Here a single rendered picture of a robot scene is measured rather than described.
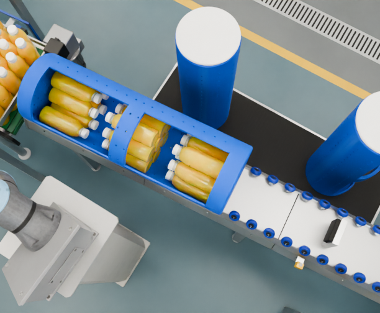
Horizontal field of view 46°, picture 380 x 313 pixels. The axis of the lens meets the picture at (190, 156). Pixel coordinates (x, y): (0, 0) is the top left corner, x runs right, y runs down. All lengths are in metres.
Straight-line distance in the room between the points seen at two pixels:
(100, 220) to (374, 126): 1.12
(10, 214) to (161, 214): 1.47
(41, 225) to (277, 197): 0.93
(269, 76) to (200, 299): 1.48
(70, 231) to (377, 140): 1.21
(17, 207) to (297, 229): 1.06
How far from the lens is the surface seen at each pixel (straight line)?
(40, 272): 1.42
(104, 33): 3.25
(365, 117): 1.93
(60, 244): 1.41
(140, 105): 1.66
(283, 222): 1.86
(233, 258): 2.75
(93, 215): 1.65
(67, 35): 2.27
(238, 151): 1.59
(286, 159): 2.73
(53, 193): 1.71
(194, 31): 1.98
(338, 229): 1.75
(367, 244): 1.94
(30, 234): 1.48
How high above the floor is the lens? 2.74
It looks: 75 degrees down
